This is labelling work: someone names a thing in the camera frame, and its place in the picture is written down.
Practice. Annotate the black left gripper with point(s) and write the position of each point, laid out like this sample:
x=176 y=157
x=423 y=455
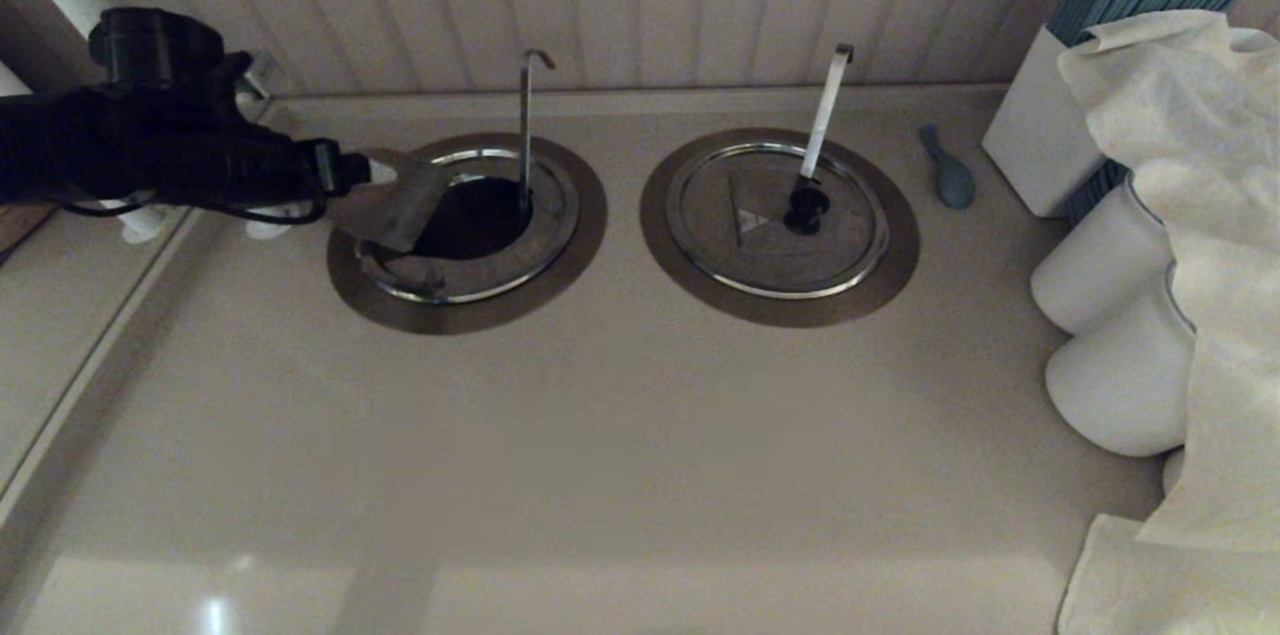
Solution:
x=300 y=170

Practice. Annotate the hinged steel lid black knob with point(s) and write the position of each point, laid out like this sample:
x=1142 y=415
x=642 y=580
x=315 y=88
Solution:
x=390 y=205
x=730 y=245

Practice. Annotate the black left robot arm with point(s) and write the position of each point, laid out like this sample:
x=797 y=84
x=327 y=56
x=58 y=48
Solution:
x=100 y=145

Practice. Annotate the small blue spoon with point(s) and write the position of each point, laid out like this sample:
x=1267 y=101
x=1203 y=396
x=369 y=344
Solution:
x=952 y=180

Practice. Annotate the brown wooden board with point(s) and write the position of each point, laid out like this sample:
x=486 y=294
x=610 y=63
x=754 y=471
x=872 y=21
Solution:
x=15 y=225

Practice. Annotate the white box holder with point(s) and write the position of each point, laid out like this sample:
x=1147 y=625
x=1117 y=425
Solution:
x=1030 y=135

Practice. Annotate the white cylindrical container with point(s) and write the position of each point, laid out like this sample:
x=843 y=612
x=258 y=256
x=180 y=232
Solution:
x=1120 y=385
x=1090 y=265

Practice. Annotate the white woven cloth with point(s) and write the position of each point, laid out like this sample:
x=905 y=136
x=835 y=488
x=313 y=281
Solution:
x=1210 y=215

